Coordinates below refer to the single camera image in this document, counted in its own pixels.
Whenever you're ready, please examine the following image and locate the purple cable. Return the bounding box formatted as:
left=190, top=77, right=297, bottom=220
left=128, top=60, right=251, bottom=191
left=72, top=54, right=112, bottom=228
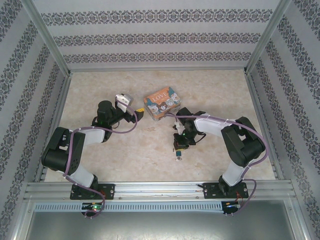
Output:
left=62, top=103, right=139, bottom=219
left=165, top=112, right=267, bottom=216

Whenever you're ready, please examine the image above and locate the slotted grey cable duct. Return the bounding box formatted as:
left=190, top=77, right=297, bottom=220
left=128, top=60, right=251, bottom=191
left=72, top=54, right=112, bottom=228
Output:
left=33, top=201, right=243, bottom=213

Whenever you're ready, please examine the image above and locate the grey metal tray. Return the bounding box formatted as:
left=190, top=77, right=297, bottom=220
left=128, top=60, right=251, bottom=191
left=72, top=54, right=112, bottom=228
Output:
left=24, top=199, right=309, bottom=240

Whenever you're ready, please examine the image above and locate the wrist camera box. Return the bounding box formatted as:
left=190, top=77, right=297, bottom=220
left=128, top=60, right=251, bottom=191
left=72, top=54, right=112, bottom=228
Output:
left=173, top=121, right=186, bottom=134
left=114, top=93, right=135, bottom=112

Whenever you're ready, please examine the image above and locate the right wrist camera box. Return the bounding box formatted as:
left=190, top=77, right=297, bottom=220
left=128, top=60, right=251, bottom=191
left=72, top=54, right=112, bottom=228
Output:
left=173, top=121, right=186, bottom=134

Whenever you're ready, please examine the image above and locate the circuit board with green light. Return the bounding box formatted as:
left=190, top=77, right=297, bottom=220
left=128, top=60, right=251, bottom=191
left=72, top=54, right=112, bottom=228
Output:
left=81, top=202, right=104, bottom=211

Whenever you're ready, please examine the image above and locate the aluminium frame post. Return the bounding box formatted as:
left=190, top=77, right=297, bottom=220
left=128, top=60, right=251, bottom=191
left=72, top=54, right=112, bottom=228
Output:
left=244, top=0, right=293, bottom=74
left=20, top=0, right=73, bottom=76

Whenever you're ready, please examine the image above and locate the aluminium mounting rail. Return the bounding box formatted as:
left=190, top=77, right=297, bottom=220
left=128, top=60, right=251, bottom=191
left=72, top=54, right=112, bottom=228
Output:
left=23, top=181, right=296, bottom=201

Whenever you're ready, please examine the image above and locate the circuit board with orange light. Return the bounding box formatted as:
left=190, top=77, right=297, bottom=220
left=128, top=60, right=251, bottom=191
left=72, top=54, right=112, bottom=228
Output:
left=223, top=200, right=241, bottom=209

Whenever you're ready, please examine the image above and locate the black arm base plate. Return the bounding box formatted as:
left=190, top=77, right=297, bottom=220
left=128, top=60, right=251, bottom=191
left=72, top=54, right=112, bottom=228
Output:
left=202, top=182, right=251, bottom=200
left=70, top=183, right=117, bottom=201

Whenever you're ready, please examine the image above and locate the aluminium side rail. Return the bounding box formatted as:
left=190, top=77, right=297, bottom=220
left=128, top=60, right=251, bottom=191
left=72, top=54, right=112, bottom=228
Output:
left=34, top=71, right=74, bottom=183
left=243, top=70, right=285, bottom=180

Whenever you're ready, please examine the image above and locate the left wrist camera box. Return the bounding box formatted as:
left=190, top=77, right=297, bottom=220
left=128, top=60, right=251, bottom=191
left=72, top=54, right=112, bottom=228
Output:
left=114, top=93, right=135, bottom=112

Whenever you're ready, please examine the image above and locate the orange LOVE tin box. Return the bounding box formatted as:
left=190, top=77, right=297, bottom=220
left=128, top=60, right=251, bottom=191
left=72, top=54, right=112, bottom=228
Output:
left=143, top=85, right=183, bottom=123

